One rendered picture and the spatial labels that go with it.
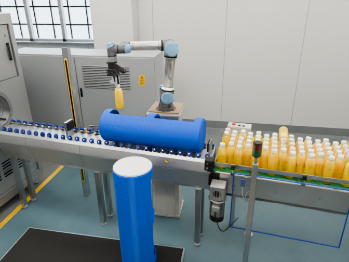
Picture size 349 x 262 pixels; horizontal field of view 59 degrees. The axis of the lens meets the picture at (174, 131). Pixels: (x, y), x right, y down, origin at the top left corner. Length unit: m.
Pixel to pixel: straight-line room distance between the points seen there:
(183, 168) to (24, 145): 1.60
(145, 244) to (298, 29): 3.82
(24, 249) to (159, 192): 1.31
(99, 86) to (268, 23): 2.64
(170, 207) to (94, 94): 1.91
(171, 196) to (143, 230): 0.91
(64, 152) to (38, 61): 1.89
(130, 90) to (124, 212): 2.17
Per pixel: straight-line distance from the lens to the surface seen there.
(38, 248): 3.10
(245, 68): 5.14
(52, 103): 4.70
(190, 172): 2.57
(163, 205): 3.33
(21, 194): 3.79
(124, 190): 2.19
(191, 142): 2.42
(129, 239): 2.46
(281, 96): 5.30
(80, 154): 2.95
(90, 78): 4.30
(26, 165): 3.74
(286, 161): 2.41
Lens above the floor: 2.14
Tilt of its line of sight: 24 degrees down
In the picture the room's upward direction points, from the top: 1 degrees counter-clockwise
